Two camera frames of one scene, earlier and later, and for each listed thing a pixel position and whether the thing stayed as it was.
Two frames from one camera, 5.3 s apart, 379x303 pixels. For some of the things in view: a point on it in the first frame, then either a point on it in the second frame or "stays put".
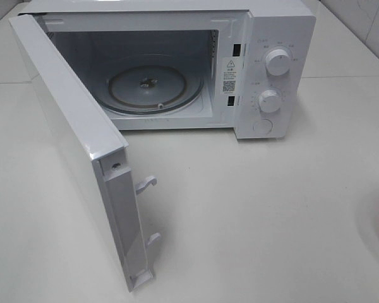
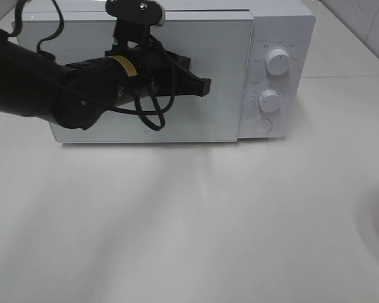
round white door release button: (263, 126) stays put
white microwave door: (95, 151) -> (216, 47)
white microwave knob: (278, 62) stays put
